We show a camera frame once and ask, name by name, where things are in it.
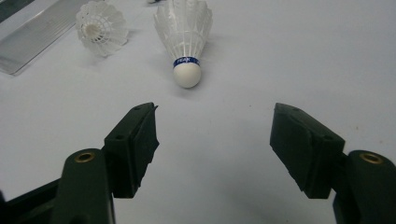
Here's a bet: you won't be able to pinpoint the white table cover board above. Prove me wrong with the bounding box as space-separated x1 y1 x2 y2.
0 0 396 224

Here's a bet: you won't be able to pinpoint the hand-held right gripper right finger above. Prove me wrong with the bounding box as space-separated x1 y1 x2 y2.
270 103 346 200

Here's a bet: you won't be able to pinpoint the clear plastic tray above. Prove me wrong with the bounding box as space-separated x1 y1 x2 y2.
0 0 92 77

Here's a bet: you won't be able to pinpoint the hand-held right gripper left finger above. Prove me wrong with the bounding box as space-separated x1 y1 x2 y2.
104 102 160 199

